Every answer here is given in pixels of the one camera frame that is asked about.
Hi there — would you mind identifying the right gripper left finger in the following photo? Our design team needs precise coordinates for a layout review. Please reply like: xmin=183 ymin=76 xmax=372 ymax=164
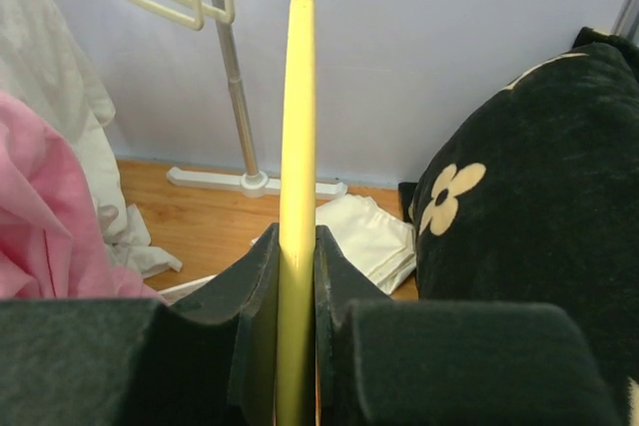
xmin=1 ymin=225 xmax=280 ymax=425

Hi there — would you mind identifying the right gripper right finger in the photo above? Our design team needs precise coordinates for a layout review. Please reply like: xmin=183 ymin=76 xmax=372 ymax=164
xmin=314 ymin=226 xmax=620 ymax=425

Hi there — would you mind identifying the yellow hanger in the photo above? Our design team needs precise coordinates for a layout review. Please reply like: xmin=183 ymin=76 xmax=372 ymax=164
xmin=276 ymin=0 xmax=316 ymax=425

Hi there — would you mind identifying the pink t shirt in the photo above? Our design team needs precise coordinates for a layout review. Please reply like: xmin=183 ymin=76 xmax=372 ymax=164
xmin=1 ymin=94 xmax=159 ymax=299

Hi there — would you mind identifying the white t shirt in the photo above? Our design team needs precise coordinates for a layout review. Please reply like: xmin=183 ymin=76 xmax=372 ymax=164
xmin=1 ymin=0 xmax=183 ymax=278

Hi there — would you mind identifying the white plastic basket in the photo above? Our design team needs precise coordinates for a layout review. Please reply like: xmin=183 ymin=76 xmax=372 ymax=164
xmin=159 ymin=275 xmax=216 ymax=304

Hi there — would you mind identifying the folded cream cloth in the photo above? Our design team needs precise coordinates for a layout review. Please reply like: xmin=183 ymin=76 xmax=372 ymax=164
xmin=316 ymin=195 xmax=416 ymax=294

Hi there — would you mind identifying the black floral blanket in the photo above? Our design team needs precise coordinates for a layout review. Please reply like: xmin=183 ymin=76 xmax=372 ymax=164
xmin=406 ymin=28 xmax=638 ymax=425

